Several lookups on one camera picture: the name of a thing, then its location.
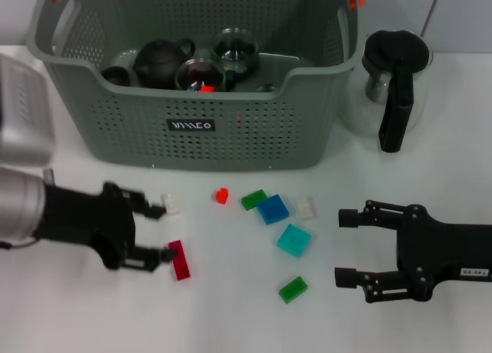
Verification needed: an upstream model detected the glass pitcher black lid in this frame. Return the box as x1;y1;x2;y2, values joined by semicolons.
337;28;434;155

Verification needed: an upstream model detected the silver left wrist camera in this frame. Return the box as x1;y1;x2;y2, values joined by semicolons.
0;52;55;166

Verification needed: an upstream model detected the grey-green perforated storage bin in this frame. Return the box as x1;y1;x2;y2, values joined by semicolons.
25;0;366;173

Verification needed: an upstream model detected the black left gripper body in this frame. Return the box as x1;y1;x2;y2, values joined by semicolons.
38;181;138;271

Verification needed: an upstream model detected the blue toy brick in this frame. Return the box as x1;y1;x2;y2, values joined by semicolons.
256;194;290;226

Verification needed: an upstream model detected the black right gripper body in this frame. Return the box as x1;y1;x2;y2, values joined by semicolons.
397;203;492;303

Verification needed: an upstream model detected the green toy brick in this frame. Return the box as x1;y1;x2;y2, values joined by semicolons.
241;189;269;211
278;275;309;304

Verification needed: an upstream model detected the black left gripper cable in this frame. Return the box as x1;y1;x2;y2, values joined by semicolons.
0;238;38;250

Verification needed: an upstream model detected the cyan toy brick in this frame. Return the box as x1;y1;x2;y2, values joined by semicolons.
276;223;312;258

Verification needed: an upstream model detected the black clay teapot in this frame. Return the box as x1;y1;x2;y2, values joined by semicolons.
133;37;196;89

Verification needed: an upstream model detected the small black clay teacup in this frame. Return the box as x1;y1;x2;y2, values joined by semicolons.
101;66;131;88

